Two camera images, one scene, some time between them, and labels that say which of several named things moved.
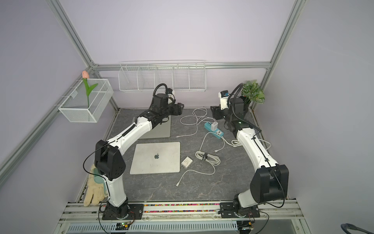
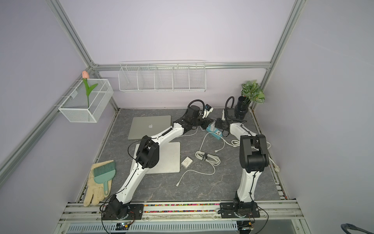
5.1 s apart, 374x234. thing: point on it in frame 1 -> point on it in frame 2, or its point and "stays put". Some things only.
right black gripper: [217, 112] -> [217, 123]
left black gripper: [178, 109] -> [207, 121]
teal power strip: [208, 126] stays put
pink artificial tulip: [88, 88] stays put
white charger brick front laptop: [186, 162] stays put
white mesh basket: [75, 107] stays put
